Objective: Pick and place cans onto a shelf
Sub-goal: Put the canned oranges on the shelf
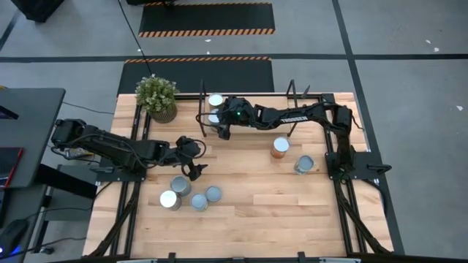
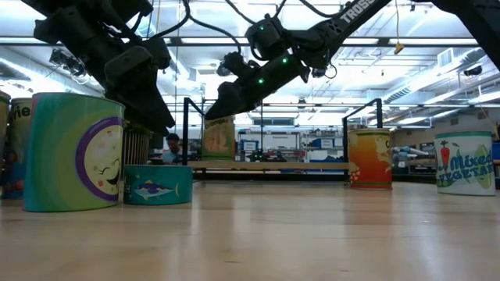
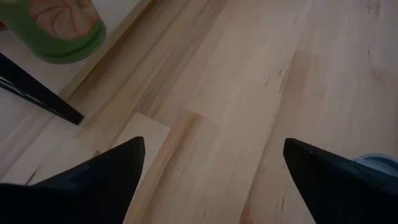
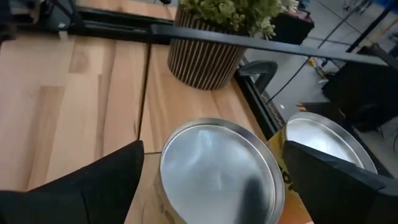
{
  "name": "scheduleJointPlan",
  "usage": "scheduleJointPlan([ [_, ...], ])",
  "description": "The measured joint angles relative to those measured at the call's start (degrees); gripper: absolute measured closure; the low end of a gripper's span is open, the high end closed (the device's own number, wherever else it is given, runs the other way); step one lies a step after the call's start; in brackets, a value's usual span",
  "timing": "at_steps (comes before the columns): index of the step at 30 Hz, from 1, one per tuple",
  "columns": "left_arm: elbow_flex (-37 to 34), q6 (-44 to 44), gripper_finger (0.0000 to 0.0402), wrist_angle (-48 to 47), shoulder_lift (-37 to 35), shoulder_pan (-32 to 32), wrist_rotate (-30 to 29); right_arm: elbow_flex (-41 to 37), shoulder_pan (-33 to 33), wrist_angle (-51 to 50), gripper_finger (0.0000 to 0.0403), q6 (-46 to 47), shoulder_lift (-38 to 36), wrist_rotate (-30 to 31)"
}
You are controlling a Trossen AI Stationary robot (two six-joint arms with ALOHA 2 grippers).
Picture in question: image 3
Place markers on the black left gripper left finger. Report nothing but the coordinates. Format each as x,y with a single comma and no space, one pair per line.
93,186

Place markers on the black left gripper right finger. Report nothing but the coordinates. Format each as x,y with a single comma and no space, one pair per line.
342,193

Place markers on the light blue object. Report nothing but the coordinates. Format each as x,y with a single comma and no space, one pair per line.
377,163

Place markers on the tin can green label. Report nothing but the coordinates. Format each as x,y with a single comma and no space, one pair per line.
62,40

